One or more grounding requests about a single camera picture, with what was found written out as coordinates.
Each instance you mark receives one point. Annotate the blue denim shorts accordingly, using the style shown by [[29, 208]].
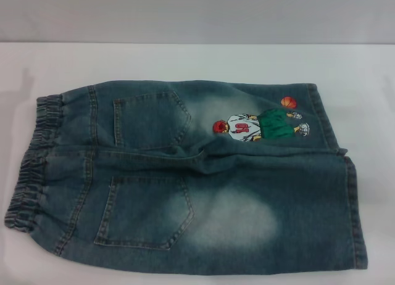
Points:
[[234, 186]]

